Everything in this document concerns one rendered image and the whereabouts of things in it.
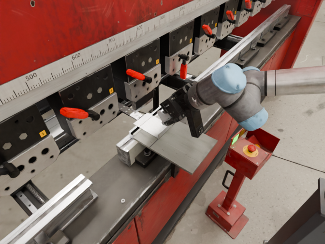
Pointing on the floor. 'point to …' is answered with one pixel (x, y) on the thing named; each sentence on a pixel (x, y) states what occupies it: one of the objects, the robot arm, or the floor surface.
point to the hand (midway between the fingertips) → (165, 123)
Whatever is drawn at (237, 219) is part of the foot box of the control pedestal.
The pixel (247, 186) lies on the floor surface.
